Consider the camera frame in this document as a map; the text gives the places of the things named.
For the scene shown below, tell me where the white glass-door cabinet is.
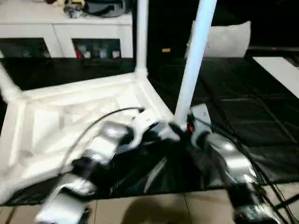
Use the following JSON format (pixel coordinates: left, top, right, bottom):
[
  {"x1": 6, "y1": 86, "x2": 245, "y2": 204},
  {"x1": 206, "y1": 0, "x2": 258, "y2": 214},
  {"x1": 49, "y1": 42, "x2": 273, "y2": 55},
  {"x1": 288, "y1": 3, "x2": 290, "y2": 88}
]
[{"x1": 0, "y1": 9, "x2": 135, "y2": 59}]

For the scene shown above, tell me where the white flat panel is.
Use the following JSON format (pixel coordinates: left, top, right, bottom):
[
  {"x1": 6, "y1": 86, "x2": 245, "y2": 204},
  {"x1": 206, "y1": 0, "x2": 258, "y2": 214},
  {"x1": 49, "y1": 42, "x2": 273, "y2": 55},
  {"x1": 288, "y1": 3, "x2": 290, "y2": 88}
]
[{"x1": 252, "y1": 56, "x2": 299, "y2": 98}]

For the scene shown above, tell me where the grey printed cushion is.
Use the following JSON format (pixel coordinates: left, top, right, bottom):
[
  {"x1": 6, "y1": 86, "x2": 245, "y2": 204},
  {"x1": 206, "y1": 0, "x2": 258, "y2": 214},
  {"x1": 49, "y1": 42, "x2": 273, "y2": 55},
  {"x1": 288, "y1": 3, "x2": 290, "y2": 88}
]
[{"x1": 185, "y1": 21, "x2": 252, "y2": 58}]

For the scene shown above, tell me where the grey round bag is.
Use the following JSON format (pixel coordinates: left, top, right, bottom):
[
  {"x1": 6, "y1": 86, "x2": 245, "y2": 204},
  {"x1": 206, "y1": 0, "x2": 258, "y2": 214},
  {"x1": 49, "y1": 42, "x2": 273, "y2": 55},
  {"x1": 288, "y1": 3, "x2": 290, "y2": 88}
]
[{"x1": 83, "y1": 0, "x2": 131, "y2": 17}]

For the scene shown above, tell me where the white plastic table top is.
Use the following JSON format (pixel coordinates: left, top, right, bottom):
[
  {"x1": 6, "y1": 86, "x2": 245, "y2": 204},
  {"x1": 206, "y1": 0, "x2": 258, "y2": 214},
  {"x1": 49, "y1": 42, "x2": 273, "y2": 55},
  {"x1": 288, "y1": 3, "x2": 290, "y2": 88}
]
[{"x1": 0, "y1": 69, "x2": 187, "y2": 199}]

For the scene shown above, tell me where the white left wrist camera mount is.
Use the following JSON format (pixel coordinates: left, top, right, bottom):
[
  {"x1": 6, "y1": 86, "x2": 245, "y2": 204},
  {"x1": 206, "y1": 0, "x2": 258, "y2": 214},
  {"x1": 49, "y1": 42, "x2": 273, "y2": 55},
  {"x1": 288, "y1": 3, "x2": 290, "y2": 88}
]
[{"x1": 127, "y1": 109, "x2": 162, "y2": 150}]

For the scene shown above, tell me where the black floor mat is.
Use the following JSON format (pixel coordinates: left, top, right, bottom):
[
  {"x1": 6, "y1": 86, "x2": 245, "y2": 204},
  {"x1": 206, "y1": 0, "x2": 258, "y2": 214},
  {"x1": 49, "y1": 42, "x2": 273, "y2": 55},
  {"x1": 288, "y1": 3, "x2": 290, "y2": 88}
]
[{"x1": 0, "y1": 56, "x2": 299, "y2": 206}]

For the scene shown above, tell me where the white plastic table leg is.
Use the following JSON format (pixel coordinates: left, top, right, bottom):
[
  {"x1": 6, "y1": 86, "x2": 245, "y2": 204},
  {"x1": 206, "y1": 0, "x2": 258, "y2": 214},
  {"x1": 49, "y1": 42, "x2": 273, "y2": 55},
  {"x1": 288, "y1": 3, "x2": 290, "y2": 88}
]
[
  {"x1": 0, "y1": 62, "x2": 23, "y2": 101},
  {"x1": 175, "y1": 0, "x2": 218, "y2": 130},
  {"x1": 135, "y1": 0, "x2": 150, "y2": 77}
]

